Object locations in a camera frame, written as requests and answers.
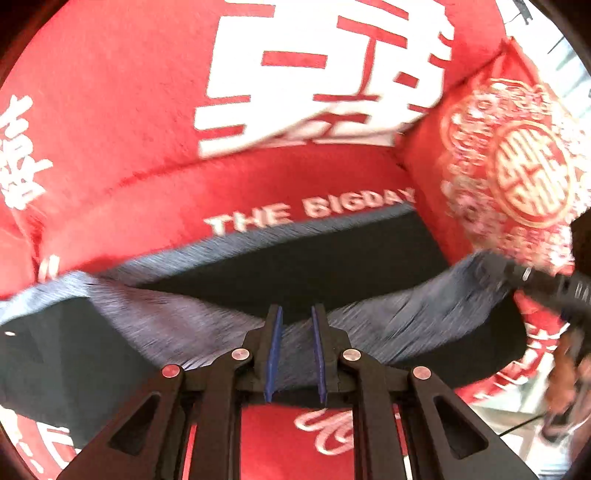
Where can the black pants with blue-grey lining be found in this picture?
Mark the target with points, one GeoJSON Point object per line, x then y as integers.
{"type": "Point", "coordinates": [300, 272]}

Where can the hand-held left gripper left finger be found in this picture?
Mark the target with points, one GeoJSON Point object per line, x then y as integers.
{"type": "Point", "coordinates": [272, 353]}

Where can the person's right hand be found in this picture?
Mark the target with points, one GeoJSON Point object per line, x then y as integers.
{"type": "Point", "coordinates": [562, 378]}

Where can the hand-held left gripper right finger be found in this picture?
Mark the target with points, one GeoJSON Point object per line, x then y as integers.
{"type": "Point", "coordinates": [318, 353]}

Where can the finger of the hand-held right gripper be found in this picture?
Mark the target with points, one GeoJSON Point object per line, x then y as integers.
{"type": "Point", "coordinates": [531, 275]}

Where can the red blanket with white characters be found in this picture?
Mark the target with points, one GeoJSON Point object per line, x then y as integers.
{"type": "Point", "coordinates": [138, 115]}

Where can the red embroidered cushion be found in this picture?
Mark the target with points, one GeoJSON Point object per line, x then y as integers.
{"type": "Point", "coordinates": [531, 170]}

